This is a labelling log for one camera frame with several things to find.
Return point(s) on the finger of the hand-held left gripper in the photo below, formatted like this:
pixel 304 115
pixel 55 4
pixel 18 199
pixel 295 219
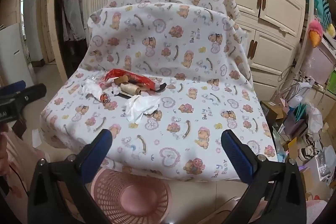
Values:
pixel 32 92
pixel 14 87

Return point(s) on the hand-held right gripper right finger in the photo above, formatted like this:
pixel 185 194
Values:
pixel 233 150

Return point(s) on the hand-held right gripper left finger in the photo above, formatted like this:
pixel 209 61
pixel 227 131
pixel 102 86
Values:
pixel 101 145

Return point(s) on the white tissue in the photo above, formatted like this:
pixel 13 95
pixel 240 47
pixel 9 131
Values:
pixel 139 107
pixel 90 88

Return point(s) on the pink plastic basket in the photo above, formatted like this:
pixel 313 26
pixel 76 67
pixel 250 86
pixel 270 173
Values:
pixel 131 195

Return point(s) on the red snack wrapper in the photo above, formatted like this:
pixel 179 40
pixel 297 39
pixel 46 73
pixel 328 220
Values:
pixel 136 79

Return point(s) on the white appliance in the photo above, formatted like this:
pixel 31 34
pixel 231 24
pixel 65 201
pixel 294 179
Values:
pixel 13 56

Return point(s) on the cardboard box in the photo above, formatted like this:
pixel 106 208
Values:
pixel 273 111

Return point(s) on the cream thread spool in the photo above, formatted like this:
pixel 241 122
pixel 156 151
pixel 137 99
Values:
pixel 130 88

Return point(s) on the white plastic bag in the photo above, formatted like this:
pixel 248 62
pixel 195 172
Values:
pixel 313 116

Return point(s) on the bear print blanket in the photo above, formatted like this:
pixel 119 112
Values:
pixel 183 56

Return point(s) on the pink yellow plush toy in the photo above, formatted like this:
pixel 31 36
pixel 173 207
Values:
pixel 315 32

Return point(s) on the teal striped cloth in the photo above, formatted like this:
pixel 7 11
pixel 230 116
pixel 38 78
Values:
pixel 323 7

